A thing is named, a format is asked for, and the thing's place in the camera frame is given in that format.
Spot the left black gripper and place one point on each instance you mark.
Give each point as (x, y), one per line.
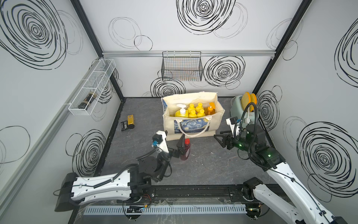
(175, 153)

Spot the orange bottle yellow cap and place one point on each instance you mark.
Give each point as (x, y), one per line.
(199, 107)
(192, 114)
(191, 108)
(201, 113)

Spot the white wire wall shelf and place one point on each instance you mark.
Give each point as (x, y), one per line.
(97, 82)

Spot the black wire wall basket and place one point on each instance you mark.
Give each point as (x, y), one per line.
(181, 66)

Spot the amber dish soap bottle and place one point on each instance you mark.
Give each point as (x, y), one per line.
(210, 110)

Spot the orange toast slice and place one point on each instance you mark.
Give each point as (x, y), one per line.
(253, 100)

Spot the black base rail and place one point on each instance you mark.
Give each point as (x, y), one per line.
(232, 193)

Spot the dark bottle in shelf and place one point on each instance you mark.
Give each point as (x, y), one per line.
(87, 101)

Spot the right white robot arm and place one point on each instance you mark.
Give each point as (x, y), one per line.
(303, 207)

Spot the cream canvas shopping bag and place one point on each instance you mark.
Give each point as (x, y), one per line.
(191, 127)

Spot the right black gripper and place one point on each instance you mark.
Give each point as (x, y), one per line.
(224, 141)

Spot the grey slotted cable duct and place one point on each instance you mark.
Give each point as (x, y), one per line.
(168, 209)

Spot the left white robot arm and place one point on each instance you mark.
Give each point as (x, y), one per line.
(129, 184)

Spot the yellow pump soap bottle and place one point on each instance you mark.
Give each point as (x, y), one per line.
(182, 112)

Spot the yellow toast slice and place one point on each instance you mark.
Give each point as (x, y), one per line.
(245, 100)

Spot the red liquid bottle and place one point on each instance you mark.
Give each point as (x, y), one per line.
(187, 145)

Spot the yellow black small device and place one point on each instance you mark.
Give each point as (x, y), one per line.
(128, 124)

